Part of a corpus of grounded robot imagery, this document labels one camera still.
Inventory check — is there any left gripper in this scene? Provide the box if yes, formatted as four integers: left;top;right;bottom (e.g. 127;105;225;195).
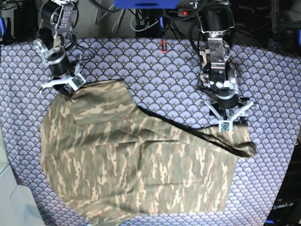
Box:
204;93;258;132

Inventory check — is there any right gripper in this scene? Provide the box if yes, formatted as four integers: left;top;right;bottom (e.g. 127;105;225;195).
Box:
40;53;86;97

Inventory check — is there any camouflage T-shirt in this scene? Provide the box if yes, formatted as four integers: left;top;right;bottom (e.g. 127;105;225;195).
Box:
40;81;257;226

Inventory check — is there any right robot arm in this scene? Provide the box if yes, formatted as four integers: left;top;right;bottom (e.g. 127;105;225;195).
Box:
33;0;86;97

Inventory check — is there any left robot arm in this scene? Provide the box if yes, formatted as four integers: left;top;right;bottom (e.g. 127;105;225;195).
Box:
198;0;255;132

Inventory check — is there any purple fan-pattern table cloth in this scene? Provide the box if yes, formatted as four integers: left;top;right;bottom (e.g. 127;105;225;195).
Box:
0;38;301;226

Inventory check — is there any blue clamp left edge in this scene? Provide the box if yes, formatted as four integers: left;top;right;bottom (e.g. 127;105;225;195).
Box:
0;17;13;45

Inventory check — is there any blue clamp edge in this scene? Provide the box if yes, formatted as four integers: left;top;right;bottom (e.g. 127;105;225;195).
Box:
0;17;13;45
293;29;301;55

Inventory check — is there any blue clamp right edge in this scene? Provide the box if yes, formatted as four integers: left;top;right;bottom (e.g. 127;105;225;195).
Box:
293;29;301;55

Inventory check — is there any red black table clamp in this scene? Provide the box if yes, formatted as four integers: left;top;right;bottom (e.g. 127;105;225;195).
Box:
160;39;168;53

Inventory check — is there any black power strip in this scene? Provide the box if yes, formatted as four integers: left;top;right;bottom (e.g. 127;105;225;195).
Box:
177;8;193;17

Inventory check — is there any black OpenArm box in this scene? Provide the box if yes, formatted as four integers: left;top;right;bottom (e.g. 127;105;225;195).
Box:
265;145;301;226

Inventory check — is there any light green cloth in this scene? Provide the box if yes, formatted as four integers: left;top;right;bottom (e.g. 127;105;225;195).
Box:
0;135;45;226

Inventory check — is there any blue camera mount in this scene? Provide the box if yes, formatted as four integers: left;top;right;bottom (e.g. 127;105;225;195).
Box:
114;0;180;9

